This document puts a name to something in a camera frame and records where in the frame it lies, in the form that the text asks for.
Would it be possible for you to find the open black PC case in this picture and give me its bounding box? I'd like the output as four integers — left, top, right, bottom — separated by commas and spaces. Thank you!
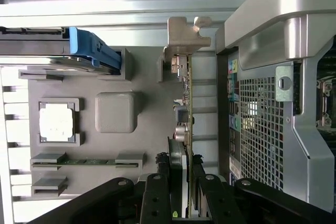
215, 0, 336, 213

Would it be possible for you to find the grey plastic parts rack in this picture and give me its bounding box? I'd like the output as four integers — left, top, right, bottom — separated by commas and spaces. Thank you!
18, 47, 218, 204

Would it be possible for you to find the green RAM stick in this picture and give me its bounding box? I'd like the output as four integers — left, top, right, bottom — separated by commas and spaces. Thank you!
31, 158, 140, 168

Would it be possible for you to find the silver CPU chip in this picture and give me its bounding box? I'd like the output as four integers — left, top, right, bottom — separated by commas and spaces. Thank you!
39, 102, 77, 142

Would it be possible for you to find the green motherboard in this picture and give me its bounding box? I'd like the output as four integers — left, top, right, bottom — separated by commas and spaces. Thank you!
316, 56, 336, 137

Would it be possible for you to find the CPU socket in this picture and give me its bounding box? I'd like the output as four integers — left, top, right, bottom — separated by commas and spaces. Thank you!
318, 79, 336, 130

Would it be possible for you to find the hard disk in blue carrier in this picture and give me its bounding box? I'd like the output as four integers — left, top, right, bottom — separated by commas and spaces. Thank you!
0, 26, 123, 77

